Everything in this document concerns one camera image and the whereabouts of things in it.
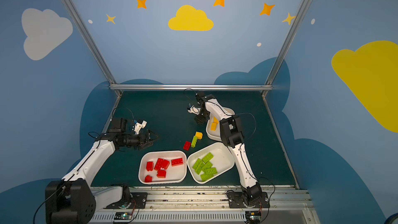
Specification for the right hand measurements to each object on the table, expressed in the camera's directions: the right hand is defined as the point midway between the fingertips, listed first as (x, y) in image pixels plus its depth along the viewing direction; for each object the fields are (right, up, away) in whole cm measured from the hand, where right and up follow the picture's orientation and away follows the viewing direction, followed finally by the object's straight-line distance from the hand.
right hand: (202, 117), depth 105 cm
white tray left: (-15, -29, -23) cm, 40 cm away
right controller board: (+24, -45, -34) cm, 61 cm away
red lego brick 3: (-10, -16, -15) cm, 24 cm away
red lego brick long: (-24, -24, -21) cm, 40 cm away
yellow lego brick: (+9, -2, -1) cm, 9 cm away
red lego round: (-29, -31, -25) cm, 49 cm away
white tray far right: (+9, -10, -11) cm, 17 cm away
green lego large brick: (+3, -22, -18) cm, 29 cm away
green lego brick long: (-3, -25, -20) cm, 32 cm away
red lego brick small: (-29, -25, -23) cm, 45 cm away
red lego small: (-21, -25, -21) cm, 39 cm away
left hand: (-25, -10, -25) cm, 37 cm away
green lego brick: (-2, -26, -23) cm, 35 cm away
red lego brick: (-15, -24, -20) cm, 34 cm away
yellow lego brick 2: (+7, -6, -4) cm, 10 cm away
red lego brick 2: (-23, -29, -23) cm, 44 cm away
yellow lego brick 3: (-2, -10, -10) cm, 14 cm away
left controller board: (-37, -44, -35) cm, 68 cm away
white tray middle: (+12, -24, -16) cm, 31 cm away
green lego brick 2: (+3, -29, -24) cm, 37 cm away
